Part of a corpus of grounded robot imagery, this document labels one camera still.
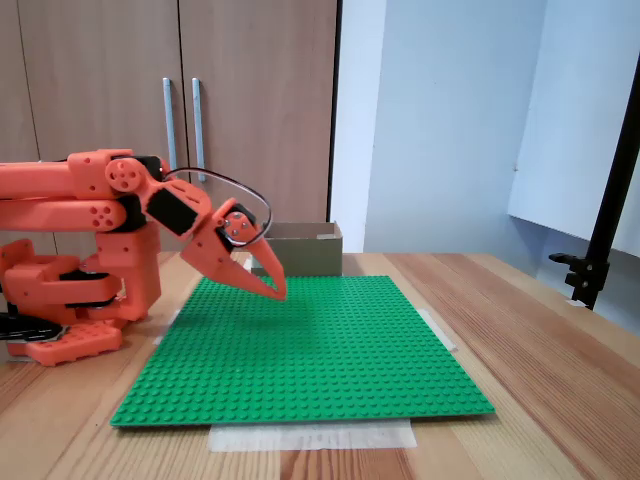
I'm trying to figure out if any thin gripper motor cable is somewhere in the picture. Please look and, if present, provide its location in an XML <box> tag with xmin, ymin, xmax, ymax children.
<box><xmin>162</xmin><ymin>167</ymin><xmax>273</xmax><ymax>249</ymax></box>

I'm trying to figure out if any masking tape strip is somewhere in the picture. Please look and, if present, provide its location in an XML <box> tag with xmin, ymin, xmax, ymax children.
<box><xmin>207</xmin><ymin>418</ymin><xmax>419</xmax><ymax>453</ymax></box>
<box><xmin>152</xmin><ymin>308</ymin><xmax>182</xmax><ymax>346</ymax></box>
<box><xmin>417</xmin><ymin>308</ymin><xmax>459</xmax><ymax>351</ymax></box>

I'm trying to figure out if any white wall panel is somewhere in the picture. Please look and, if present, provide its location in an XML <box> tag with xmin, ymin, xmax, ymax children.
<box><xmin>507</xmin><ymin>0</ymin><xmax>640</xmax><ymax>259</ymax></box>

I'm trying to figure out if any black table clamp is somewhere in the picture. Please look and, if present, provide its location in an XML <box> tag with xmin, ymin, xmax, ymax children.
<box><xmin>0</xmin><ymin>312</ymin><xmax>70</xmax><ymax>345</ymax></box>

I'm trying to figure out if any open cardboard box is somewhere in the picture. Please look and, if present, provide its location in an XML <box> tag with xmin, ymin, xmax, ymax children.
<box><xmin>249</xmin><ymin>221</ymin><xmax>345</xmax><ymax>277</ymax></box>

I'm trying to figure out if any metal cabinet handle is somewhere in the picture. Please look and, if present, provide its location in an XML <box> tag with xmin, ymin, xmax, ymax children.
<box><xmin>191</xmin><ymin>77</ymin><xmax>208</xmax><ymax>184</ymax></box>
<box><xmin>161</xmin><ymin>77</ymin><xmax>179</xmax><ymax>171</ymax></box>

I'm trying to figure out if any green lego baseplate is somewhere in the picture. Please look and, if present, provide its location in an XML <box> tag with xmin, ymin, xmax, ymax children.
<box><xmin>109</xmin><ymin>274</ymin><xmax>496</xmax><ymax>429</ymax></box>

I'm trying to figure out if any black camera stand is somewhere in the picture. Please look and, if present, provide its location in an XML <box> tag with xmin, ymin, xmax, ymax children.
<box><xmin>548</xmin><ymin>29</ymin><xmax>640</xmax><ymax>312</ymax></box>

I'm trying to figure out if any brown wooden cabinet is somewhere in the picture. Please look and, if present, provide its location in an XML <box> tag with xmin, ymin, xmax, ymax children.
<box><xmin>0</xmin><ymin>0</ymin><xmax>342</xmax><ymax>254</ymax></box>

